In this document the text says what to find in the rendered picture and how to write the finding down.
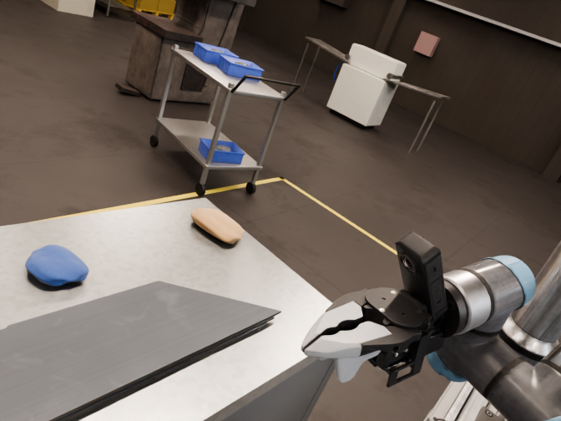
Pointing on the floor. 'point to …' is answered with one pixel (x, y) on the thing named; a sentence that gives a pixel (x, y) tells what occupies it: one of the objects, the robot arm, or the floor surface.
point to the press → (223, 39)
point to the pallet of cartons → (153, 7)
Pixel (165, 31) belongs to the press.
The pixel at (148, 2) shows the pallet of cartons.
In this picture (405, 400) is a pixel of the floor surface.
